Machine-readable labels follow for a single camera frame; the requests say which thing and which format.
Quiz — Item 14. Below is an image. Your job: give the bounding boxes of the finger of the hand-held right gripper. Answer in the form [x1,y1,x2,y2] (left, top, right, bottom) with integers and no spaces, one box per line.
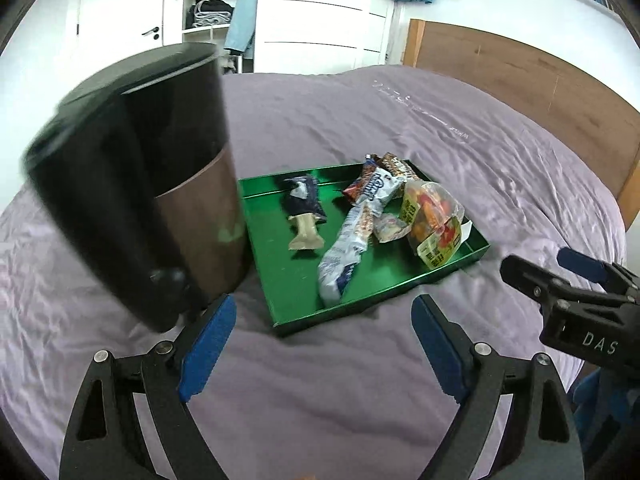
[557,247,640,306]
[501,255,638,318]

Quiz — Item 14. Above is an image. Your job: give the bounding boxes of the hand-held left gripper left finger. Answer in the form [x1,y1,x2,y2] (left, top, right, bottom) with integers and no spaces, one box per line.
[59,294,237,480]

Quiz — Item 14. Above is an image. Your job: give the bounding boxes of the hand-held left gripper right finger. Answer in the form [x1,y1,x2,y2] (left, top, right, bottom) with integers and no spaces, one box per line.
[411,294,585,480]

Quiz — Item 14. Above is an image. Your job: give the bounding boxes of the clear gummy candy bag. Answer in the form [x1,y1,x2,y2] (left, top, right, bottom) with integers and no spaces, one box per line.
[397,179,473,271]

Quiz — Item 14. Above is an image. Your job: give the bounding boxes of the green metal tray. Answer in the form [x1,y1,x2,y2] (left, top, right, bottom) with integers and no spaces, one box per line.
[237,159,492,337]

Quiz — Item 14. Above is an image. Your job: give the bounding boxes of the pastel candy packet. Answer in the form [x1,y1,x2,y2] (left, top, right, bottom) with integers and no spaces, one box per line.
[374,212,408,243]

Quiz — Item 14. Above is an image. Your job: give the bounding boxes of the long blue white snack bag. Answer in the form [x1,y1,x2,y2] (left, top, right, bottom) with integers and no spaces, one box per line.
[317,200,381,306]

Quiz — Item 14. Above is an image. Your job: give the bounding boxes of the small beige snack packet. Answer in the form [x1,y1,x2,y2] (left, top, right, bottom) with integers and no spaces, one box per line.
[288,212,323,252]

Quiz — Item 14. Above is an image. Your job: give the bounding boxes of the brown oat snack packet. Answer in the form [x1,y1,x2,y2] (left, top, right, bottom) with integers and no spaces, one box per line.
[375,152,423,181]

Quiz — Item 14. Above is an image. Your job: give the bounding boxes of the short blue white snack bag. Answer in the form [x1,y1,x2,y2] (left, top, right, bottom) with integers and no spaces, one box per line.
[355,155,406,211]

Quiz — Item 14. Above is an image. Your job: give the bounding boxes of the dark blue snack packet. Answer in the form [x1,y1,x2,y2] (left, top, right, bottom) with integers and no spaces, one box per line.
[281,175,328,226]

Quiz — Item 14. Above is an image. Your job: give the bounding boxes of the orange-edged biscuit packet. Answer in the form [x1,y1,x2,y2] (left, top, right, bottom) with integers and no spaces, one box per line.
[342,177,366,204]

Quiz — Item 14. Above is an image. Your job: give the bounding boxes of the blue cloth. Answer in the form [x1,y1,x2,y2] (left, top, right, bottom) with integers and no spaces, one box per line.
[570,365,640,480]

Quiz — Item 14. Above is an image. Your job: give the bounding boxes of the wooden headboard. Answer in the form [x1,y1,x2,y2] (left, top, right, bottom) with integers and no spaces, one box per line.
[402,19,640,211]

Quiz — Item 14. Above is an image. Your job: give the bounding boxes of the purple bed sheet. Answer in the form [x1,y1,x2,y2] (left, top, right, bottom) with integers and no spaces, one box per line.
[0,64,626,480]

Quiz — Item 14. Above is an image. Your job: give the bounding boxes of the white wardrobe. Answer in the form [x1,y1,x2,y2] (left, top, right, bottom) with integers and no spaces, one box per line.
[165,0,401,73]

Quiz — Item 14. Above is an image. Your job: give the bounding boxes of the hanging blue-grey jacket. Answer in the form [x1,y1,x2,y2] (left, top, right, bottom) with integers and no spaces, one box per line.
[223,0,263,61]

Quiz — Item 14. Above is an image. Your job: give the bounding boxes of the black and grey clothes stack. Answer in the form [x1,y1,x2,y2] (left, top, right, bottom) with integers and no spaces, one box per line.
[186,0,235,28]

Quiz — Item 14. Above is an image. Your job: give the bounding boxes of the white door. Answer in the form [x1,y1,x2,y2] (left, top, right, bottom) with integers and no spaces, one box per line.
[65,0,171,56]

